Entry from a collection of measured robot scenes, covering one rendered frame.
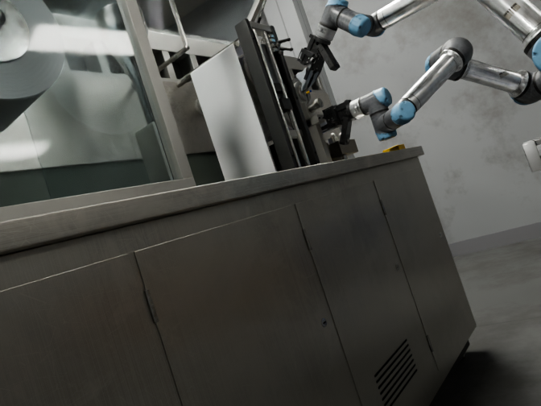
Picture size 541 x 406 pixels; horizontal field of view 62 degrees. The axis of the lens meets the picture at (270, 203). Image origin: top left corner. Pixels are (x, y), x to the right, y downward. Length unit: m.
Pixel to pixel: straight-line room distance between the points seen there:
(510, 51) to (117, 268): 3.80
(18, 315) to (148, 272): 0.21
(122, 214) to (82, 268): 0.10
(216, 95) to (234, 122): 0.13
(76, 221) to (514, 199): 3.79
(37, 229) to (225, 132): 1.12
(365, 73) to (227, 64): 2.82
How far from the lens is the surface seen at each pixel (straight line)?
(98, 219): 0.73
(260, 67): 1.51
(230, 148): 1.69
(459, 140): 4.19
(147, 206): 0.79
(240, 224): 0.96
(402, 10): 1.83
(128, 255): 0.78
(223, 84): 1.71
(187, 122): 1.84
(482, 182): 4.18
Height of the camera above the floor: 0.79
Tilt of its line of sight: 2 degrees up
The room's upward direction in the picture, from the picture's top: 18 degrees counter-clockwise
